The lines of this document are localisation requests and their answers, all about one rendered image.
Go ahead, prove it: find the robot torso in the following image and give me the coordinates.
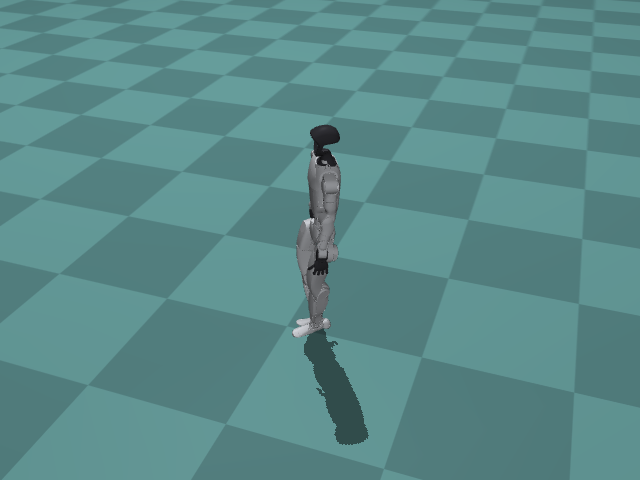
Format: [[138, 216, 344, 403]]
[[308, 154, 341, 243]]

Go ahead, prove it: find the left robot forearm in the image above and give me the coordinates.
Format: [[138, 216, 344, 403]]
[[316, 217, 334, 259]]

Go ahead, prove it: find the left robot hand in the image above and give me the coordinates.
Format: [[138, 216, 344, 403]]
[[308, 249, 328, 275]]

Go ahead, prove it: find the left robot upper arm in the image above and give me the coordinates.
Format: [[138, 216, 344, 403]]
[[318, 173, 339, 226]]

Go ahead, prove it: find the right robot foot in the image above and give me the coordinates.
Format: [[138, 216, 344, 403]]
[[296, 318, 331, 329]]

